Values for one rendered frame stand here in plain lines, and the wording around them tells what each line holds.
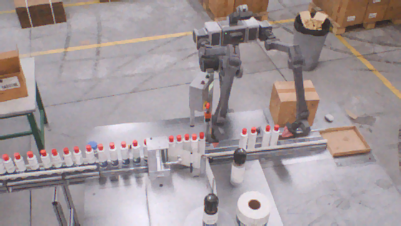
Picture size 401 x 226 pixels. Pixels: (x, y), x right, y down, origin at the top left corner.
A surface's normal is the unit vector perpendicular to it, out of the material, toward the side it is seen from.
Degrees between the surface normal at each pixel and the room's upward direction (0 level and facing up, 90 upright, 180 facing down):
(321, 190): 0
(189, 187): 0
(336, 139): 0
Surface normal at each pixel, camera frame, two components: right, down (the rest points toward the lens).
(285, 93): 0.04, -0.75
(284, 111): 0.11, 0.66
